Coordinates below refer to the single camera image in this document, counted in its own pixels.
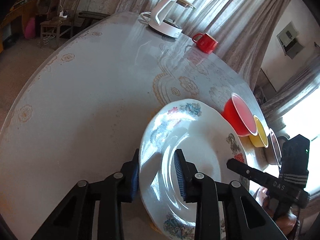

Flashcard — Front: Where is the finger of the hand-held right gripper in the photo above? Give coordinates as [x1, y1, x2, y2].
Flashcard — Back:
[226, 159, 270, 188]

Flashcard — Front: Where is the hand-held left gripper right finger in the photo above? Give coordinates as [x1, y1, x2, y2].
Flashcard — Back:
[174, 149, 288, 240]

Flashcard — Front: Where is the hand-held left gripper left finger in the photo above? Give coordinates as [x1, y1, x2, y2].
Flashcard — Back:
[31, 149, 140, 240]

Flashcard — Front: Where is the stainless steel bowl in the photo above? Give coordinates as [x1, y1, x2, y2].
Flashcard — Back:
[265, 128, 282, 166]

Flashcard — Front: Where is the yellow plastic bowl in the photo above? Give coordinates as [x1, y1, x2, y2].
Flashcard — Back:
[249, 115, 269, 148]

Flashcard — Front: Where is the white floral plate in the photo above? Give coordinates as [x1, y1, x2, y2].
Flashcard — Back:
[139, 99, 250, 237]

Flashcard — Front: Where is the red plastic bowl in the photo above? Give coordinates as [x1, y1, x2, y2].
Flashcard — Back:
[221, 92, 258, 137]

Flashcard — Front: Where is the narrow beige sheer curtain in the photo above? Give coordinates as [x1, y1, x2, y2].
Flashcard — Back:
[260, 60, 320, 120]

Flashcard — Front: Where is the red mug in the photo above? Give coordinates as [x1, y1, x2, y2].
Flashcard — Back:
[192, 33, 218, 54]

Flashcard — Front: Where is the wide beige sheer curtain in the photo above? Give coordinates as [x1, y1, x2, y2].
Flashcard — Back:
[117, 0, 295, 90]

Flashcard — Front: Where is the white electric glass kettle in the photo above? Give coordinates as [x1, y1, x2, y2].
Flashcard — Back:
[140, 0, 196, 39]

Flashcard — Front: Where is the dark bench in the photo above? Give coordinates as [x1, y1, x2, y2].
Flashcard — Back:
[78, 11, 109, 27]

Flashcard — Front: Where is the wooden chair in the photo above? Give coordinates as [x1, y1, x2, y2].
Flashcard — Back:
[39, 0, 87, 50]

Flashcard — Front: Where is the pink bag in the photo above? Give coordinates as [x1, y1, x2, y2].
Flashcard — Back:
[24, 17, 36, 39]

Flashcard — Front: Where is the yellow wooden desk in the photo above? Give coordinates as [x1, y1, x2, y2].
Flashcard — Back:
[0, 0, 38, 45]

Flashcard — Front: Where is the wall electrical panel box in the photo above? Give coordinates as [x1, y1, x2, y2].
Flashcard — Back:
[276, 22, 304, 60]

